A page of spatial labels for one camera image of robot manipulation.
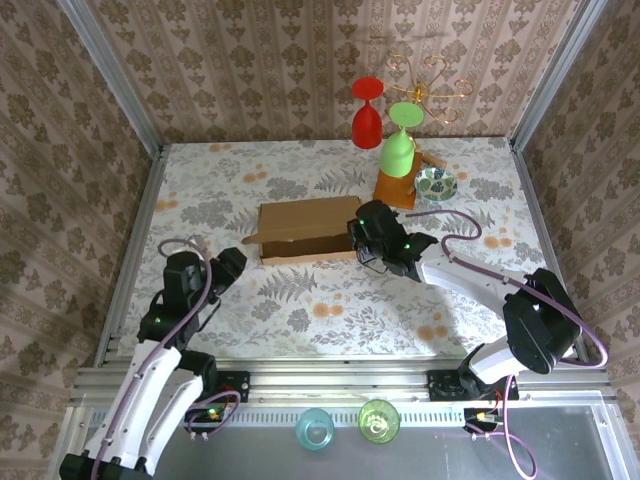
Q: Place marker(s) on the brown cardboard box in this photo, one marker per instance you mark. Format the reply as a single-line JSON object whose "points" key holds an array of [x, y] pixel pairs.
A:
{"points": [[300, 215]]}

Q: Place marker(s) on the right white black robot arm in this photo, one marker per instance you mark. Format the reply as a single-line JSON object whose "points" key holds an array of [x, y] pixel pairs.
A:
{"points": [[465, 284]]}

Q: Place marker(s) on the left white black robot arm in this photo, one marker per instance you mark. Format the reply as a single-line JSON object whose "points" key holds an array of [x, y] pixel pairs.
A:
{"points": [[175, 405]]}

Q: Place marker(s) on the orange wooden board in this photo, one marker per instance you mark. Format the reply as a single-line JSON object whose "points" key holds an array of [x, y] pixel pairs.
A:
{"points": [[392, 192]]}

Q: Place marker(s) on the leaf pattern bowl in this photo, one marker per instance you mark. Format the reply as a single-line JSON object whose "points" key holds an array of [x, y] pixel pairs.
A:
{"points": [[436, 186]]}

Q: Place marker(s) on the green plastic wine glass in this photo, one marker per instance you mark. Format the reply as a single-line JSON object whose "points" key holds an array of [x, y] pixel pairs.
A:
{"points": [[396, 155]]}

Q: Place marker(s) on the wooden peg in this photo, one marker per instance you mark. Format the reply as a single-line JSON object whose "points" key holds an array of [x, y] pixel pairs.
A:
{"points": [[434, 160]]}

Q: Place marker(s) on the floral tablecloth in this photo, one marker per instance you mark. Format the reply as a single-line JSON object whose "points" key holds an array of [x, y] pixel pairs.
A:
{"points": [[350, 325]]}

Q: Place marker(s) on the red plastic wine glass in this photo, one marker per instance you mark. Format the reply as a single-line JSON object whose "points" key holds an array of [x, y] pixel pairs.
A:
{"points": [[366, 127]]}

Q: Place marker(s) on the small circuit board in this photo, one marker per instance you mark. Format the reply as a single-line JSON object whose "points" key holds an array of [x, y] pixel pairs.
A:
{"points": [[480, 416], [212, 414]]}

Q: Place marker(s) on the green transparent cup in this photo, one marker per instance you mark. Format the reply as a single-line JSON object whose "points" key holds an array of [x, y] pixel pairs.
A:
{"points": [[378, 421]]}

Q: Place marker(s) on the blue transparent cup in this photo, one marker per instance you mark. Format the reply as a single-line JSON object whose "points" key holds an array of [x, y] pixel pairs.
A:
{"points": [[315, 430]]}

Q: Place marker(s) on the grey metal plate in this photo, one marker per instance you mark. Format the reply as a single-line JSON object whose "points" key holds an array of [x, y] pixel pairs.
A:
{"points": [[440, 455]]}

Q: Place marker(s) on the aluminium side rail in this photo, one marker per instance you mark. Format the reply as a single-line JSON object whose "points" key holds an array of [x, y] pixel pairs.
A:
{"points": [[547, 250], [144, 200]]}

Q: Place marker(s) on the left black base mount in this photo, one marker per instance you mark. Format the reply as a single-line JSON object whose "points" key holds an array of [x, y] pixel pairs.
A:
{"points": [[237, 386]]}

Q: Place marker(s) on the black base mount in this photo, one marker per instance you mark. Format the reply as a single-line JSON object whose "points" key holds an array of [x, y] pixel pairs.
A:
{"points": [[237, 386], [440, 385]]}

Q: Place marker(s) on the horizontal aluminium rail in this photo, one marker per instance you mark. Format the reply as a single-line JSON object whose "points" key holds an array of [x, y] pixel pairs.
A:
{"points": [[340, 385]]}

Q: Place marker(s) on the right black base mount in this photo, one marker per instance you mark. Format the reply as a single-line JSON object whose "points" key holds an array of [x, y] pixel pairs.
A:
{"points": [[440, 385]]}

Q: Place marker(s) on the aluminium frame post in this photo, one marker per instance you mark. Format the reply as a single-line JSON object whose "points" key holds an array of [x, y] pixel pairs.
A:
{"points": [[555, 75], [115, 80]]}

